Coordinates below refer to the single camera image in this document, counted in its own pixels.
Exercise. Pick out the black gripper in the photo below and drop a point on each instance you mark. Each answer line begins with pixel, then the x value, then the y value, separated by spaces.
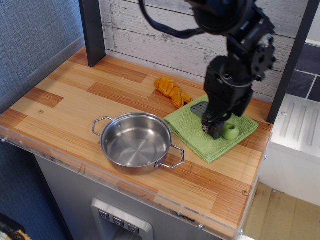
pixel 229 90

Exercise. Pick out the green spatula with grey blade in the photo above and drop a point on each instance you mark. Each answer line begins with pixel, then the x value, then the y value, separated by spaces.
pixel 229 132

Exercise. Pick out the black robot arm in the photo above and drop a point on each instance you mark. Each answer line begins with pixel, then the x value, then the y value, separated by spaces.
pixel 249 32

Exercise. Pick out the silver steel pot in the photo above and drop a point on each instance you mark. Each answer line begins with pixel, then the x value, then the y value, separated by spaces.
pixel 136 143

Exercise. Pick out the green folded cloth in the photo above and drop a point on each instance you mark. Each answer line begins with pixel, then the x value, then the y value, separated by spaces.
pixel 188 128

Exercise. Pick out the orange plush croissant toy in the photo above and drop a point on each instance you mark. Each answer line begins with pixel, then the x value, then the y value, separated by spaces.
pixel 171 89

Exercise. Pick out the white ribbed appliance top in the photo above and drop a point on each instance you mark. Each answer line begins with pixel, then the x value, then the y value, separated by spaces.
pixel 297 125

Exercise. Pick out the silver dispenser button panel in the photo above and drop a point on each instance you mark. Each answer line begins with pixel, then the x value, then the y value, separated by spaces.
pixel 116 224

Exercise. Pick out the yellow black object bottom left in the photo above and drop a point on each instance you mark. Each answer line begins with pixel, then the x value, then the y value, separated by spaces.
pixel 8 232

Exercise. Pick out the dark grey right post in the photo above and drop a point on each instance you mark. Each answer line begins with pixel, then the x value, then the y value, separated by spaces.
pixel 303 31

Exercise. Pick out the dark grey post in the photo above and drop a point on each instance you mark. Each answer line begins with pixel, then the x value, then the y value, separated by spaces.
pixel 92 30
pixel 303 31

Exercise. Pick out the dark grey left post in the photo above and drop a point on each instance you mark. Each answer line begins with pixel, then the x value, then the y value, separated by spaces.
pixel 92 30

